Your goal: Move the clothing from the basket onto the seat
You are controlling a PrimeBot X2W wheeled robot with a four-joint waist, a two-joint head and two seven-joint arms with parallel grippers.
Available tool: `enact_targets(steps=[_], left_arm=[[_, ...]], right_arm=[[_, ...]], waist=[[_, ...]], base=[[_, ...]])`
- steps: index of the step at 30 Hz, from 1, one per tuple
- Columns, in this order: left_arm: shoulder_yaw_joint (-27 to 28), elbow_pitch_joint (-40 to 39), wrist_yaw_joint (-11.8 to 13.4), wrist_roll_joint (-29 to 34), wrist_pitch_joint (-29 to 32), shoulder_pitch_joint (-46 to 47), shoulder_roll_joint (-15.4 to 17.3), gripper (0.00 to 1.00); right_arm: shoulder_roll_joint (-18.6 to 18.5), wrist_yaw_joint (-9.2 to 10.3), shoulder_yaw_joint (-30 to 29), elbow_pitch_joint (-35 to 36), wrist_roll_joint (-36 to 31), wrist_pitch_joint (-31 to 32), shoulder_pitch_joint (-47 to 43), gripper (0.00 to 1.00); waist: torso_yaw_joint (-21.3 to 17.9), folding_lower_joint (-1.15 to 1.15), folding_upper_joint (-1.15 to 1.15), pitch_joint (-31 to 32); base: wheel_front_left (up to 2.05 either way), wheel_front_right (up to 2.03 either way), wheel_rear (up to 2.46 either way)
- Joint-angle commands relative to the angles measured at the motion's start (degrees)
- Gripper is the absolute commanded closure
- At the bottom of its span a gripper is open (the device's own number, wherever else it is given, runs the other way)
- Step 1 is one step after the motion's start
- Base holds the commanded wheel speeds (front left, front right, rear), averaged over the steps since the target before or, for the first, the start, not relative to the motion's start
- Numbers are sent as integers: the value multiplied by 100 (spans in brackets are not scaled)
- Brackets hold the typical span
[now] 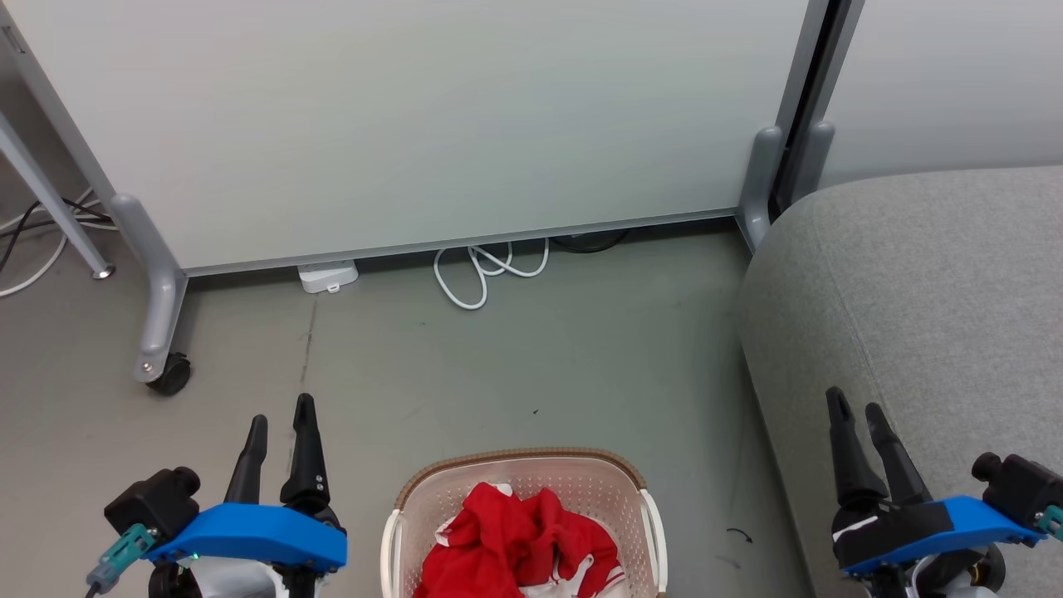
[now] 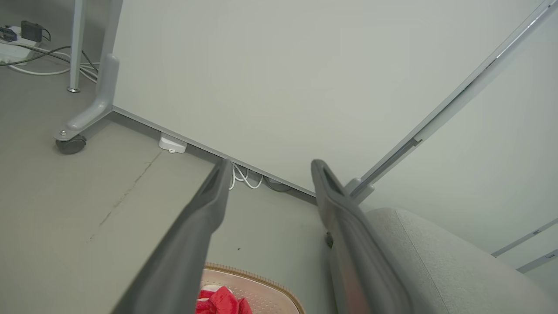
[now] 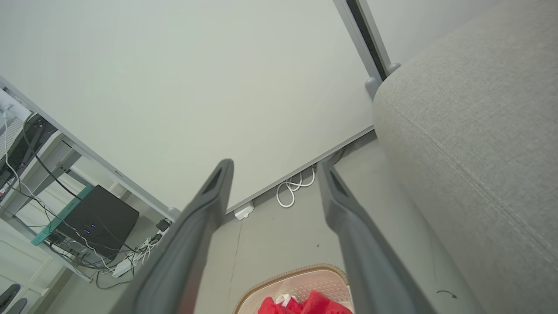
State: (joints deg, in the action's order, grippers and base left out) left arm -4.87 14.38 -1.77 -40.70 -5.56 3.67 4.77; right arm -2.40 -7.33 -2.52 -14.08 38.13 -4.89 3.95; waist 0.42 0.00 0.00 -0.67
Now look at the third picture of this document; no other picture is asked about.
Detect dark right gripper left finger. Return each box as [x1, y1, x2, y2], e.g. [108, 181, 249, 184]
[109, 159, 235, 314]

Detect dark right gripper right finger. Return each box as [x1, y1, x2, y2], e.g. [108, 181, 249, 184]
[317, 160, 436, 314]

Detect red shirt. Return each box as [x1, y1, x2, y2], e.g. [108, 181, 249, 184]
[258, 291, 353, 314]

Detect grey fabric sofa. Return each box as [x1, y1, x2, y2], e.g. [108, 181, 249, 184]
[373, 0, 558, 314]

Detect white power strip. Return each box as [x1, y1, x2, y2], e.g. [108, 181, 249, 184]
[112, 256, 145, 278]

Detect white laundry basket brown rim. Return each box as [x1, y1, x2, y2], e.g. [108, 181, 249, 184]
[234, 263, 354, 314]

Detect black computer box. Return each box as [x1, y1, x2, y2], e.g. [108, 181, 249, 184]
[56, 185, 140, 260]

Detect teal shelf board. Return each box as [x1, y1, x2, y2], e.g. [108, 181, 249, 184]
[31, 185, 95, 247]

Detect large white partition panel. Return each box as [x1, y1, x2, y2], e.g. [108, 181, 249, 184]
[0, 0, 376, 215]

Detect dark grey chair base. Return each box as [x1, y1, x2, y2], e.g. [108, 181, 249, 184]
[0, 283, 27, 314]

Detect black device on desk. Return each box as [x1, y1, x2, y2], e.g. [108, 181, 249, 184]
[0, 114, 58, 186]

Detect narrow white partition panel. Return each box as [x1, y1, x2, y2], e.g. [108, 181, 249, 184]
[357, 0, 502, 66]

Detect tangle of black and white cables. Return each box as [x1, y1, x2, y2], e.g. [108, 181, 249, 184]
[0, 111, 164, 290]

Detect white coiled cable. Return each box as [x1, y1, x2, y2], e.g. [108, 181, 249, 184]
[276, 167, 316, 208]

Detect white desk frame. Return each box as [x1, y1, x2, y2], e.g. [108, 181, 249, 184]
[0, 131, 94, 218]

